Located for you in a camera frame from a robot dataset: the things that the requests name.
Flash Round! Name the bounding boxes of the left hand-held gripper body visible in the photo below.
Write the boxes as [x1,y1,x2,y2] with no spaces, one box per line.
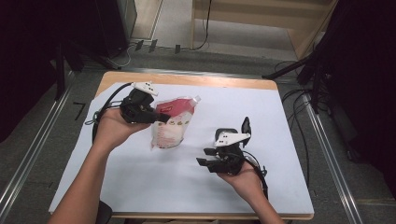
[120,81,160,125]

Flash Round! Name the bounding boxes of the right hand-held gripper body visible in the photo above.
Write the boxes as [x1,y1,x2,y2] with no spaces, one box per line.
[205,132,252,175]

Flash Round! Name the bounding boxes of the red and white refill pouch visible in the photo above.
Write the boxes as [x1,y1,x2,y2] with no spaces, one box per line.
[150,95,202,150]

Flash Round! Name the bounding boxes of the white container with black lid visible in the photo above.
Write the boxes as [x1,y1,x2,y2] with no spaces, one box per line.
[214,116,252,148]

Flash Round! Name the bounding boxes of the person's right hand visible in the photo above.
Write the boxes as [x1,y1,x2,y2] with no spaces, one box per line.
[217,161,267,205]

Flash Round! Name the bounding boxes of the person's left hand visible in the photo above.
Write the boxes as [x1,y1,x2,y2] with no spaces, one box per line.
[92,107,151,153]

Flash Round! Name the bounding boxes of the wooden table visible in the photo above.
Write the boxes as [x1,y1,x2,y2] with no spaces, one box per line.
[49,70,315,221]

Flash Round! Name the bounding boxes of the white table sheet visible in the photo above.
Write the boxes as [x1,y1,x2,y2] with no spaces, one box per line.
[49,82,315,216]

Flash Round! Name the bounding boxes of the black equipment cabinet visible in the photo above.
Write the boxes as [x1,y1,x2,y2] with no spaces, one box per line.
[94,0,138,58]

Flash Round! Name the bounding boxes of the black curtain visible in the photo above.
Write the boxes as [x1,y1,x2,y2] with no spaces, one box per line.
[314,0,396,200]
[0,0,101,144]

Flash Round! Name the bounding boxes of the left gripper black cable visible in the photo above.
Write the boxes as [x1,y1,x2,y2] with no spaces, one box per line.
[84,82,134,144]

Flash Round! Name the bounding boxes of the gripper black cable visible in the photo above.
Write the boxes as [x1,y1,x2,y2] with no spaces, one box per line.
[242,150,270,200]
[84,82,134,144]

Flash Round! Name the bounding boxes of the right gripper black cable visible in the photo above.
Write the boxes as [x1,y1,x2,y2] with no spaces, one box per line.
[242,150,270,200]

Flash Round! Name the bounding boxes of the white floor cable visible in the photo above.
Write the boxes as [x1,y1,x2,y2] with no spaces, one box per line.
[107,42,134,69]

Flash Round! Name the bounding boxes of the metal floor rail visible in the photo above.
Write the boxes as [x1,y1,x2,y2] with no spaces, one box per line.
[0,71,76,213]
[303,92,363,224]
[83,66,300,82]

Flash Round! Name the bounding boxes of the black floor cables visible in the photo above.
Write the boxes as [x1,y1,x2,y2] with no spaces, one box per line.
[274,60,331,189]

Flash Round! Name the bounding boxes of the black hanging cable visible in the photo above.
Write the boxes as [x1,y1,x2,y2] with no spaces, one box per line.
[193,0,213,51]

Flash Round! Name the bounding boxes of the wooden shelf frame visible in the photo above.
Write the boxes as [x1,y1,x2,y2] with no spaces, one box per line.
[191,0,340,61]

